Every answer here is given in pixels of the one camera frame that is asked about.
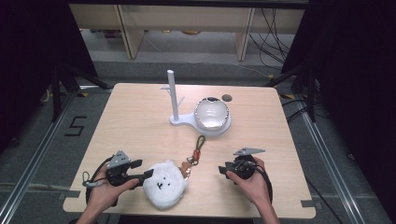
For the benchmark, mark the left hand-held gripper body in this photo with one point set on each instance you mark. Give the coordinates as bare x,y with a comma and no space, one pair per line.
116,171

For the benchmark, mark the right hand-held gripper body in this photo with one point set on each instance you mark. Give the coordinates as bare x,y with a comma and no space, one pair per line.
243,166

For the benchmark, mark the white plush bear pouch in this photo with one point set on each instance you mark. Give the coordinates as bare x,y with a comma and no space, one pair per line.
165,186

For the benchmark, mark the silver bowl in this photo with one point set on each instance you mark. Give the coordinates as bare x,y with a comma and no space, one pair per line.
211,113

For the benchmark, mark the white hook stand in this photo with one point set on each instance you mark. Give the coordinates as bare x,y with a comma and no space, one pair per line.
172,93

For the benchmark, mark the person's right hand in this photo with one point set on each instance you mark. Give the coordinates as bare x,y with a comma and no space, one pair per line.
255,186

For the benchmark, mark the person's left hand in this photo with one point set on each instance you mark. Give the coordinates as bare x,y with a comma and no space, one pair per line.
106,194

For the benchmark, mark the grey metal plug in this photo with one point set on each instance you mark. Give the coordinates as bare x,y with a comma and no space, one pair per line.
91,184

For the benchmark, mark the dark round table grommet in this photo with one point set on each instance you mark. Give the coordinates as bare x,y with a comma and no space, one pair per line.
226,98

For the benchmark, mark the black metal stand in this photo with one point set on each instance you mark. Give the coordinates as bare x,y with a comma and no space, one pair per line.
311,93
57,90

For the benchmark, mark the yellow object under shelf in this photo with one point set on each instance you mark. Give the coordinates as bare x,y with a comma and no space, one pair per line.
190,32

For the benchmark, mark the dark curtain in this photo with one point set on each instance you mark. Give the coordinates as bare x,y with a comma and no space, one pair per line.
358,62
28,46

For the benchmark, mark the light wooden shelf unit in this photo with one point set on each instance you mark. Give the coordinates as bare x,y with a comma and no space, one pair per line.
186,18

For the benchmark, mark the aluminium floor rail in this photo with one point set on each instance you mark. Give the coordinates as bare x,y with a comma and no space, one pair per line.
34,158
330,165

